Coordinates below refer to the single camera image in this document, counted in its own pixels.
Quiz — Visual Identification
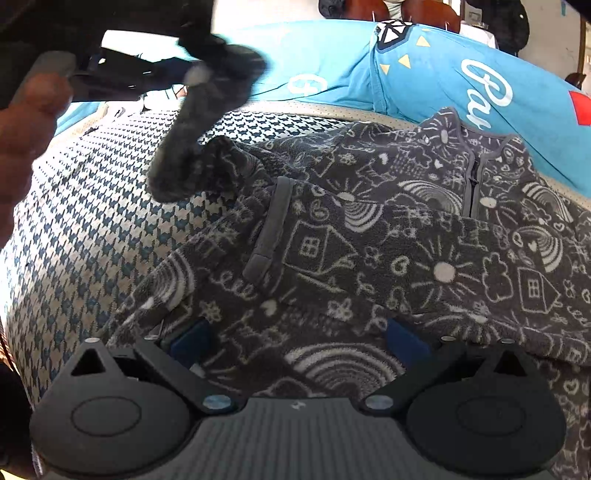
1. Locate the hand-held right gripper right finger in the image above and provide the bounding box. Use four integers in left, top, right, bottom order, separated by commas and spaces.
360, 318, 535, 414

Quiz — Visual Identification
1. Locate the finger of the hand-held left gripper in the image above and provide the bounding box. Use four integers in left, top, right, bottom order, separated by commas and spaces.
69, 48, 198, 102

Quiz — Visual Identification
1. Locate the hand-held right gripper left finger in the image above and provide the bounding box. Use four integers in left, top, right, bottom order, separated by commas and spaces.
68, 318, 246, 415

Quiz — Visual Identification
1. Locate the grey doodle-print fleece jacket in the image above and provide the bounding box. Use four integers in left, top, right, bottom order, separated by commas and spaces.
99, 28, 591, 480

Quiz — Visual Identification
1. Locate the person's left hand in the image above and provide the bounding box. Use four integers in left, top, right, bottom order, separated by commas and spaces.
0, 71, 75, 250

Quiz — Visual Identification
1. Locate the houndstooth woven mat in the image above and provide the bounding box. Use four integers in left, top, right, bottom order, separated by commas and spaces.
0, 100, 591, 416

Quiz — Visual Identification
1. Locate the blue printed quilt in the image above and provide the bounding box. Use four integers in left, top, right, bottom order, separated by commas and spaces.
53, 18, 591, 195

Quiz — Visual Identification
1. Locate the brown wooden chair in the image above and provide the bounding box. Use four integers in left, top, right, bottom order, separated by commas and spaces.
406, 0, 462, 33
342, 0, 389, 22

